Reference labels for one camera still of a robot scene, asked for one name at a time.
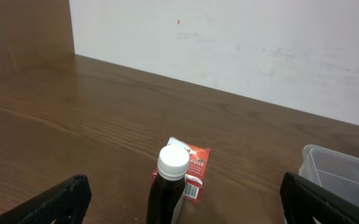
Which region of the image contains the dark bottle white cap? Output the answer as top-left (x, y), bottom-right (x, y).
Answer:
top-left (146, 145), bottom-right (190, 224)

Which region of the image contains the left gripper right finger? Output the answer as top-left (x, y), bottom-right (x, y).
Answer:
top-left (279, 172), bottom-right (359, 224)

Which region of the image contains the clear plastic container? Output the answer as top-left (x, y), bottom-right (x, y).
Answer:
top-left (299, 144), bottom-right (359, 207)

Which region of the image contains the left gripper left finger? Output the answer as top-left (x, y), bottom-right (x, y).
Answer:
top-left (0, 174), bottom-right (92, 224)

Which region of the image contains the red Panadol box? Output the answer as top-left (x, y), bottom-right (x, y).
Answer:
top-left (167, 137), bottom-right (211, 203)

